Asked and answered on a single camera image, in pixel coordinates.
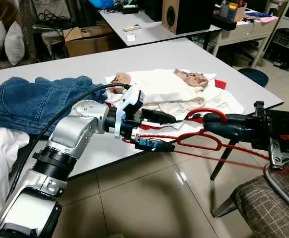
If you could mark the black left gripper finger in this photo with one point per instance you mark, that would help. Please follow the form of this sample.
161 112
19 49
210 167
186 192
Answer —
159 116
157 145

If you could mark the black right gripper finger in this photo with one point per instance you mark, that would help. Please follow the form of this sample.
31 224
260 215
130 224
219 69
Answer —
229 120
231 133

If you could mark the red plastic clothes hanger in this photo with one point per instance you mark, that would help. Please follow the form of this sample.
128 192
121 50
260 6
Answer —
206 109

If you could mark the white printed shirt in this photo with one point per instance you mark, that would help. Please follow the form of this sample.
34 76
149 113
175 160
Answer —
159 87

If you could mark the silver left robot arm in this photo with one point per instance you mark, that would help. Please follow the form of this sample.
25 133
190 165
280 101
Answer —
80 131

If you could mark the cream white garment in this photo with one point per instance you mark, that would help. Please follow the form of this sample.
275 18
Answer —
224 101

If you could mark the red cloth piece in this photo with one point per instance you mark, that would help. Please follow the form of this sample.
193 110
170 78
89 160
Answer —
220 84

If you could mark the dark blue round stool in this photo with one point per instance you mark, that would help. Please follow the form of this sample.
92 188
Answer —
253 77

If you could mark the white table black legs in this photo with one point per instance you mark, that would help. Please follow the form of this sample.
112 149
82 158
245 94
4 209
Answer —
154 29
184 57

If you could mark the black audio mixer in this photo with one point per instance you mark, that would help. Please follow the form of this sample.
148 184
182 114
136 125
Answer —
283 47

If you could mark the small white paper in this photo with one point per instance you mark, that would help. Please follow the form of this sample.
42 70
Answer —
131 37

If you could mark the plaid cushioned metal chair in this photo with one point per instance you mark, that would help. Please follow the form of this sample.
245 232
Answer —
268 208

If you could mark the white desk with drawers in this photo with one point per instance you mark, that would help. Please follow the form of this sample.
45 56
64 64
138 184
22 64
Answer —
244 32

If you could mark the white remote control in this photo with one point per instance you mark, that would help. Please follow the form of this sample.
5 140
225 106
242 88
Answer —
132 27

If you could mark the black desk organizer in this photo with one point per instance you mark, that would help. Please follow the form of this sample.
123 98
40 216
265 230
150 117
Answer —
224 22

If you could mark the brown cardboard box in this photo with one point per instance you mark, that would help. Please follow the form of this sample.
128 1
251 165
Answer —
87 42

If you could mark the pink paper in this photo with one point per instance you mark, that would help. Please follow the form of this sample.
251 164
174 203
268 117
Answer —
267 19

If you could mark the black wood-trimmed speaker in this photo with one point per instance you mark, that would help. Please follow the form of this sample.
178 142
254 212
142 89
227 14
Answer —
194 15

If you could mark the small black device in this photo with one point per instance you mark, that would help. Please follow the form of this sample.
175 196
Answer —
130 9

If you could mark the blue denim jeans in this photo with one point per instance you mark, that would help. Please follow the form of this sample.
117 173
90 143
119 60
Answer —
30 104

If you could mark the blue bag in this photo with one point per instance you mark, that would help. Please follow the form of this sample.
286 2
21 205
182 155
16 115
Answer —
102 3

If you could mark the white crumpled cloth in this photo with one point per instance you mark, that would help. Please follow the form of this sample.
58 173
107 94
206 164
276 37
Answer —
0 163

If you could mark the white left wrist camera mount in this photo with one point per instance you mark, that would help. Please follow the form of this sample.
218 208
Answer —
133 99

